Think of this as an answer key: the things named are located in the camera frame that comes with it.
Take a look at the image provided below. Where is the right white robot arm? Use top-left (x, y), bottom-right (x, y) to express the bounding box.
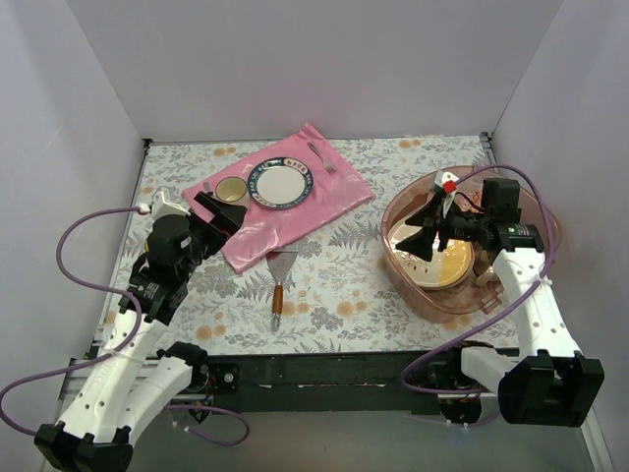
top-left (395, 172), bottom-right (604, 428)

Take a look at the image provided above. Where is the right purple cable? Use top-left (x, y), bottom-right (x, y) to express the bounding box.
top-left (400, 164), bottom-right (559, 427)

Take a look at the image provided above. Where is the purple cable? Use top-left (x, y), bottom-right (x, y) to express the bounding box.
top-left (0, 206), bottom-right (251, 447)
top-left (400, 164), bottom-right (559, 427)

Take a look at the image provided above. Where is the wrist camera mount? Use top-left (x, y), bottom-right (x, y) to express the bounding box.
top-left (433, 170), bottom-right (459, 217)
top-left (137, 191), bottom-right (190, 220)

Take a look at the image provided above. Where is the pink transparent plastic bin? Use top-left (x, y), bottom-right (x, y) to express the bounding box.
top-left (380, 170), bottom-right (549, 323)

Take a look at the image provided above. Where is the yellow bottom plate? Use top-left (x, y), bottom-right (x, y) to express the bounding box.
top-left (387, 219), bottom-right (475, 290)

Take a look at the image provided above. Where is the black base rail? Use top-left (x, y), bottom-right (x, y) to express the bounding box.
top-left (86, 338), bottom-right (522, 414)

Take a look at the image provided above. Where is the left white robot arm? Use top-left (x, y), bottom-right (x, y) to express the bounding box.
top-left (34, 192), bottom-right (248, 471)

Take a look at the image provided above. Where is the green rimmed white plate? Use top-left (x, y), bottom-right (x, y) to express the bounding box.
top-left (247, 157), bottom-right (314, 210)

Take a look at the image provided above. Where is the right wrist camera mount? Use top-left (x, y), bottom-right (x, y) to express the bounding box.
top-left (433, 170), bottom-right (459, 217)

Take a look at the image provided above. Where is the red patterned small bowl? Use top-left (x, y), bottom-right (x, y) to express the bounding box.
top-left (457, 192), bottom-right (485, 212)

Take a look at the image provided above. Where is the metal spatula wooden handle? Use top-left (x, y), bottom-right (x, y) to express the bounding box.
top-left (266, 251), bottom-right (298, 332)

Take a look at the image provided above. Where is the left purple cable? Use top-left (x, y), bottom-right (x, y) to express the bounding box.
top-left (0, 206), bottom-right (251, 447)

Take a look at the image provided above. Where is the pink satin cloth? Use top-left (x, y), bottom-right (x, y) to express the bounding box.
top-left (183, 124), bottom-right (373, 273)

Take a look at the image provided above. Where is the cream mug black handle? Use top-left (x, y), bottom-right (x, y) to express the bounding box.
top-left (214, 177), bottom-right (250, 207)

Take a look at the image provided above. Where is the silver fork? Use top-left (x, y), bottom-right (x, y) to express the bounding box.
top-left (308, 142), bottom-right (336, 174)

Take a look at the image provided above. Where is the pink mug purple inside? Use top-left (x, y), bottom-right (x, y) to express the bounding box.
top-left (473, 261), bottom-right (498, 287)

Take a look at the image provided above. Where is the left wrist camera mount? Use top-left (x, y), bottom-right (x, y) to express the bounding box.
top-left (137, 191), bottom-right (190, 220)

